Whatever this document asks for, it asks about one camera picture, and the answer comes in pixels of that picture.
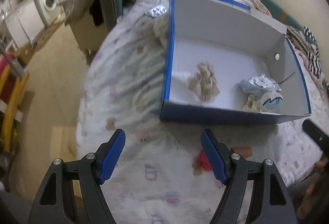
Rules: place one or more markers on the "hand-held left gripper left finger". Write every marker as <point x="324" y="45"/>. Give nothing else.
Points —
<point x="113" y="159"/>

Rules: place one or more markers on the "clear plastic packet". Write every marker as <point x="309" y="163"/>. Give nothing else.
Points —
<point x="264" y="82"/>

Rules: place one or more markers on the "black and white striped cloth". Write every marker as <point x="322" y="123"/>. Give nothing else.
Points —
<point x="312" y="54"/>

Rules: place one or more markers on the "white and blue sock ball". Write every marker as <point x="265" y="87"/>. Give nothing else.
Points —
<point x="271" y="101"/>

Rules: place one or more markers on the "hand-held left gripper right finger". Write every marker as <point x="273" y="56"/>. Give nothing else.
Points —
<point x="214" y="157"/>

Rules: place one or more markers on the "person's right hand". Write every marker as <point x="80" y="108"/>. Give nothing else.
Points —
<point x="321" y="164"/>

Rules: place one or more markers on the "silver foil pack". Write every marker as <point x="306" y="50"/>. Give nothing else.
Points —
<point x="156" y="11"/>

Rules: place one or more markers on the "brown floor rug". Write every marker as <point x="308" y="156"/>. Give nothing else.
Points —
<point x="48" y="33"/>

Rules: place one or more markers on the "teal cushion with orange stripe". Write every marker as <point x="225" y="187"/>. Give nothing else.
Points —
<point x="272" y="7"/>

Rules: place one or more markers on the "yellow rack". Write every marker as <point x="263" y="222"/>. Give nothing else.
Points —
<point x="12" y="95"/>

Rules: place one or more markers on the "white washing machine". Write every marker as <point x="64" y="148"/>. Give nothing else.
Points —
<point x="50" y="1"/>

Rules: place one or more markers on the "white base cabinets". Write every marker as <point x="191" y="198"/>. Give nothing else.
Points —
<point x="23" y="23"/>

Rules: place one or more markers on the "blue cardboard box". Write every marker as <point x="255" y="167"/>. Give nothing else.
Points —
<point x="231" y="59"/>

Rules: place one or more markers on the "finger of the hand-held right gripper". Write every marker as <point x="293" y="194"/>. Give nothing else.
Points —
<point x="314" y="134"/>

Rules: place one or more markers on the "cream fluffy cloth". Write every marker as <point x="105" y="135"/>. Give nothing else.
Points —
<point x="160" y="31"/>

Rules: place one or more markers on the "cardboard box on floor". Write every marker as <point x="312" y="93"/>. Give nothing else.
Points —
<point x="25" y="51"/>

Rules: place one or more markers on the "light blue soft cloth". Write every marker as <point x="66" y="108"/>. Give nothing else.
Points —
<point x="246" y="86"/>

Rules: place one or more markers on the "brown cardboard box beside bed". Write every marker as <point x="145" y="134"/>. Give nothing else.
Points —
<point x="84" y="31"/>

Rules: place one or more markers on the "beige fluffy plush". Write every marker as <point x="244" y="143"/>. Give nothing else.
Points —
<point x="204" y="78"/>

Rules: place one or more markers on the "cream fluffy scrunchie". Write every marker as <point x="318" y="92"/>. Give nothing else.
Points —
<point x="253" y="105"/>

